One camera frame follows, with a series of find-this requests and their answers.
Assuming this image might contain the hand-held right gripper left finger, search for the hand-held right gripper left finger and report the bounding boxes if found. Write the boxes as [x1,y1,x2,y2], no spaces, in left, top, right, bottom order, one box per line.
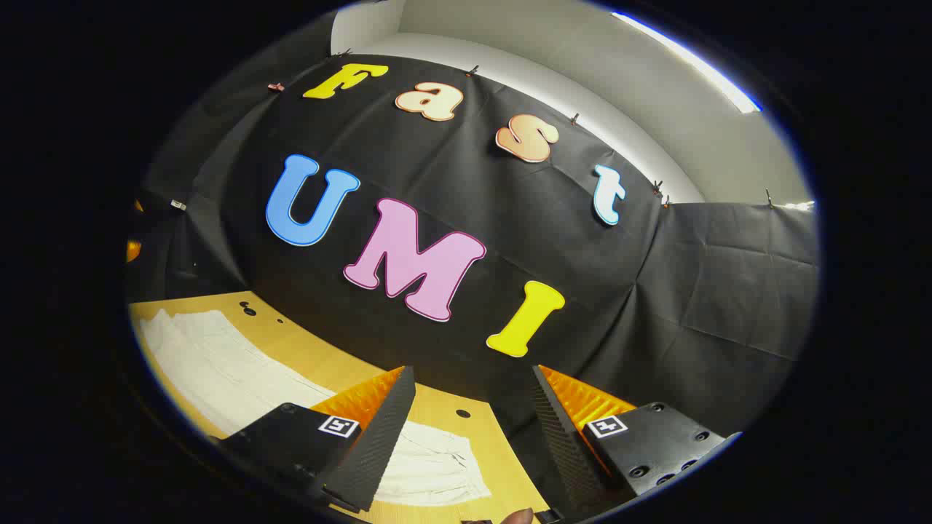
[211,365,417,514]

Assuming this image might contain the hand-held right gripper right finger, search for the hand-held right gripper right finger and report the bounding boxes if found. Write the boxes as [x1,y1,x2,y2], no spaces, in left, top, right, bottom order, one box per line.
[531,364,743,520]

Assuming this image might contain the white jeans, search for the white jeans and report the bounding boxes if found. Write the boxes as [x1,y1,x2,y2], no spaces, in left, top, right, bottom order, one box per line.
[138,309,493,507]

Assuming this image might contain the row of small metal clips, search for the row of small metal clips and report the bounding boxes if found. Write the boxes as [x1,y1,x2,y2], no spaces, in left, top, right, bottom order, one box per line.
[170,48,775,213]

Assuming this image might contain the black backdrop cloth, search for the black backdrop cloth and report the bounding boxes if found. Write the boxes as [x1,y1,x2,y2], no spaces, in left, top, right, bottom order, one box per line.
[124,51,821,512]

